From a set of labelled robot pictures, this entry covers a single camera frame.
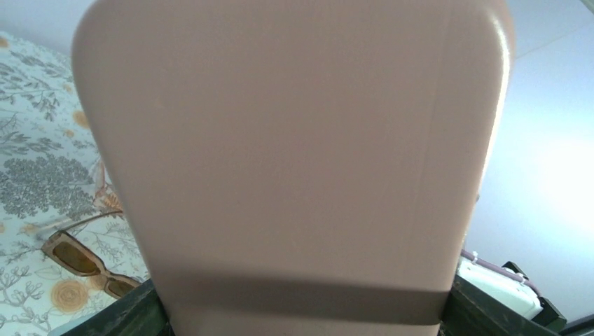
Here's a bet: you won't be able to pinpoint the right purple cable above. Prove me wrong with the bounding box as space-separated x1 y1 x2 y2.
460 250 541 295

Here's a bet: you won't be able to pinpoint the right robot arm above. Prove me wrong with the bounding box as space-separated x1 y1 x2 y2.
457 251 567 332

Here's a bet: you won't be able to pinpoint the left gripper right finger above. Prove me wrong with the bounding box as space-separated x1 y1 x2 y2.
438 275 562 336

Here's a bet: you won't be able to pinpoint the floral table mat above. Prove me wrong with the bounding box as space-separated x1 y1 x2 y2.
1 32 149 335

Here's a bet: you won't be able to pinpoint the brown sunglasses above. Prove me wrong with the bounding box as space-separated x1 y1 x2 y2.
41 211 141 300

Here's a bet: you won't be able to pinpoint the pink glasses case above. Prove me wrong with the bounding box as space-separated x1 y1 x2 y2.
72 1 513 335

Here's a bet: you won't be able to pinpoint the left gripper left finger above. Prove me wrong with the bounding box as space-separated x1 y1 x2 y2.
63 279 173 336

